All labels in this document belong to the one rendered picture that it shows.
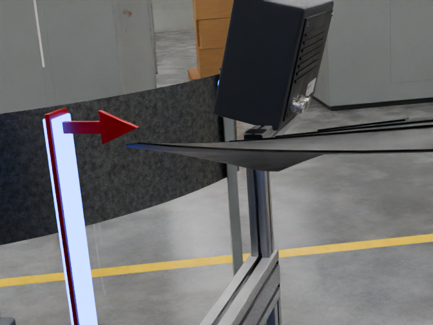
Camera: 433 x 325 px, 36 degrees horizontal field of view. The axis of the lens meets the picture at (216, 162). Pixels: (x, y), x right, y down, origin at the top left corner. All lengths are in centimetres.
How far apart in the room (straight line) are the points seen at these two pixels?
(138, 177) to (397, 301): 119
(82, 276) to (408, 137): 27
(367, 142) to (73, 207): 23
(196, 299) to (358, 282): 70
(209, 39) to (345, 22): 240
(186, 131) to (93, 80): 406
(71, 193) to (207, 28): 793
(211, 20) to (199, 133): 603
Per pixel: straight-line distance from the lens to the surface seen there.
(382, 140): 36
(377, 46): 662
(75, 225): 50
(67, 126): 48
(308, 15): 103
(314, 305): 276
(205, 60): 844
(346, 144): 35
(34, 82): 645
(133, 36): 459
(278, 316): 110
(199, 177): 244
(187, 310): 278
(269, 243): 103
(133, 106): 220
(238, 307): 89
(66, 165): 49
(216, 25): 840
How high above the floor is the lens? 127
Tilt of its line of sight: 15 degrees down
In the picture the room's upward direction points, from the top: 4 degrees counter-clockwise
